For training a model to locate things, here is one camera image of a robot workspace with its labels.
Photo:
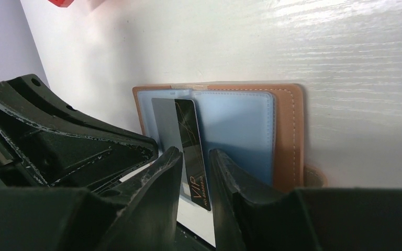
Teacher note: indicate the tan leather card holder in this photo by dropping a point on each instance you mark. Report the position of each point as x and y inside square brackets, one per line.
[261, 126]

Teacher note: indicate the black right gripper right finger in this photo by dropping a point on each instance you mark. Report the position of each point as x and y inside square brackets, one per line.
[248, 214]

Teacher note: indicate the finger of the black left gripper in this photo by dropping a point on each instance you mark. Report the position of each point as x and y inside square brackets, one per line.
[41, 150]
[36, 92]

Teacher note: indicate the red bin with black card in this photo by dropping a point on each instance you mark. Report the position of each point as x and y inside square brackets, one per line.
[61, 3]

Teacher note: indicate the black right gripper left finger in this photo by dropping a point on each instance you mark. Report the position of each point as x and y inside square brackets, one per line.
[146, 206]

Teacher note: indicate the black VIP card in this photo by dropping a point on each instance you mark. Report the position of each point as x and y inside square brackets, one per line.
[177, 126]

